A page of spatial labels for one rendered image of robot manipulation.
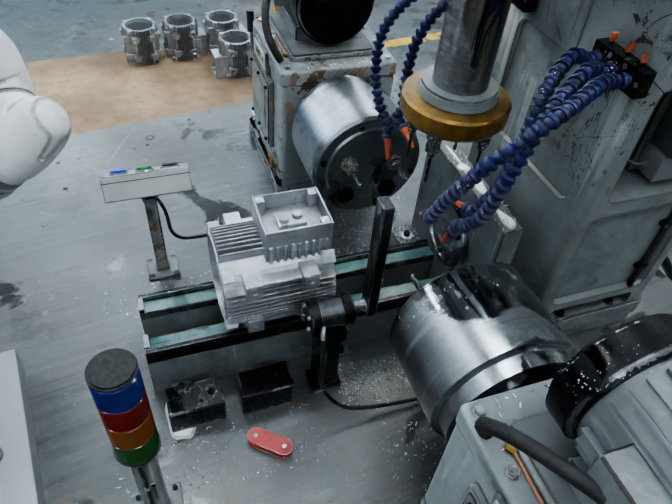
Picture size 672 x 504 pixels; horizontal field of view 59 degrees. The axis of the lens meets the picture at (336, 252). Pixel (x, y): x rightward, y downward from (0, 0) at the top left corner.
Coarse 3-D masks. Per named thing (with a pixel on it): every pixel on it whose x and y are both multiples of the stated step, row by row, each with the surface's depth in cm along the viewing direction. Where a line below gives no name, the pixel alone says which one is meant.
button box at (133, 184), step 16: (112, 176) 116; (128, 176) 116; (144, 176) 117; (160, 176) 118; (176, 176) 119; (112, 192) 116; (128, 192) 117; (144, 192) 118; (160, 192) 119; (176, 192) 120
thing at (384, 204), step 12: (384, 204) 89; (384, 216) 89; (384, 228) 91; (372, 240) 96; (384, 240) 93; (372, 252) 97; (384, 252) 95; (372, 264) 98; (384, 264) 97; (372, 276) 99; (372, 288) 101; (360, 300) 105; (372, 300) 103; (372, 312) 106
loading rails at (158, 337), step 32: (352, 256) 127; (416, 256) 129; (192, 288) 117; (352, 288) 129; (384, 288) 122; (160, 320) 116; (192, 320) 119; (288, 320) 113; (384, 320) 123; (160, 352) 107; (192, 352) 110; (224, 352) 113; (256, 352) 116; (288, 352) 120; (160, 384) 113
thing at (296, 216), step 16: (288, 192) 106; (304, 192) 107; (256, 208) 102; (272, 208) 107; (288, 208) 108; (304, 208) 108; (320, 208) 106; (256, 224) 104; (272, 224) 104; (288, 224) 103; (304, 224) 104; (320, 224) 101; (272, 240) 99; (288, 240) 101; (304, 240) 102; (320, 240) 103; (272, 256) 102; (288, 256) 103; (304, 256) 105
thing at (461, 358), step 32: (416, 288) 104; (448, 288) 91; (480, 288) 90; (512, 288) 91; (416, 320) 93; (448, 320) 89; (480, 320) 87; (512, 320) 86; (544, 320) 88; (416, 352) 92; (448, 352) 87; (480, 352) 84; (512, 352) 83; (544, 352) 84; (576, 352) 90; (416, 384) 92; (448, 384) 85; (480, 384) 83; (512, 384) 84; (448, 416) 86
